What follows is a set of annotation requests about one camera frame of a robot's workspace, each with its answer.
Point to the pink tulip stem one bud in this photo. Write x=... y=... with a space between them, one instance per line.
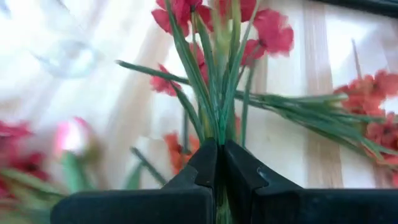
x=71 y=137

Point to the black aluminium table frame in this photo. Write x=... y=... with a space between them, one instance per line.
x=373 y=6

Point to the short clear glass vase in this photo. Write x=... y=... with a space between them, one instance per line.
x=71 y=59

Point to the red artificial flower stem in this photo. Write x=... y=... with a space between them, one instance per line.
x=222 y=118
x=31 y=165

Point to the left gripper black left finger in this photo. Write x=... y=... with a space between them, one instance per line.
x=140 y=205

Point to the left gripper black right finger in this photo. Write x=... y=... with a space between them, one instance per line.
x=295 y=207

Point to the orange artificial flower stem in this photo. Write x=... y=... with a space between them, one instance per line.
x=311 y=109
x=174 y=149

